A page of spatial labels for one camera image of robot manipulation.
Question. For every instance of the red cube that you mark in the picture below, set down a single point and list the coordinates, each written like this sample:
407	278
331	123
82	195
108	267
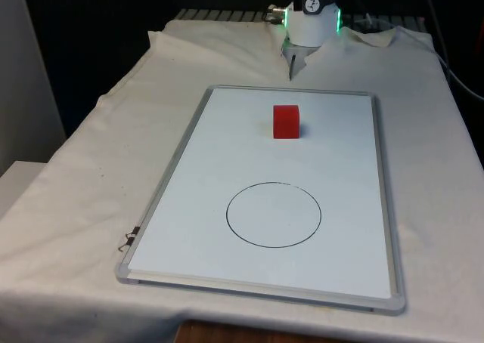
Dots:
286	123

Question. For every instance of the whiteboard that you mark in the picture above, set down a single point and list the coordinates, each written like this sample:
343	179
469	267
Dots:
272	207

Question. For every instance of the black binder clip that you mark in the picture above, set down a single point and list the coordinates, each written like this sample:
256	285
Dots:
130	238

